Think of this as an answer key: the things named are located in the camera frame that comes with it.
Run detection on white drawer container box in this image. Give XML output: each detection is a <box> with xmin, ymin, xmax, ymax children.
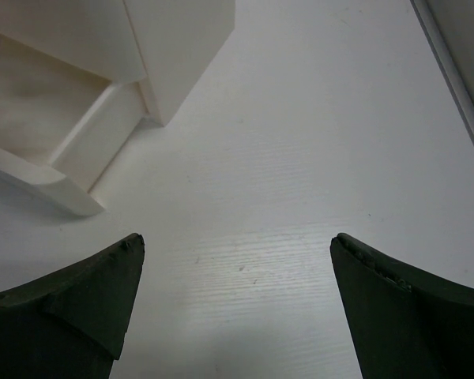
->
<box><xmin>0</xmin><ymin>1</ymin><xmax>235</xmax><ymax>216</ymax></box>

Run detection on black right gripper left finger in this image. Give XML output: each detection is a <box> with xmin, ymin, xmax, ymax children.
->
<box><xmin>0</xmin><ymin>233</ymin><xmax>145</xmax><ymax>378</ymax></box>

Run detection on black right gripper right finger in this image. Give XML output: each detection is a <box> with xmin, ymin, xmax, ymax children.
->
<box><xmin>329</xmin><ymin>233</ymin><xmax>474</xmax><ymax>378</ymax></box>

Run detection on aluminium table frame rail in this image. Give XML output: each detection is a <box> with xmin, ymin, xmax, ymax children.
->
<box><xmin>411</xmin><ymin>1</ymin><xmax>474</xmax><ymax>145</ymax></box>

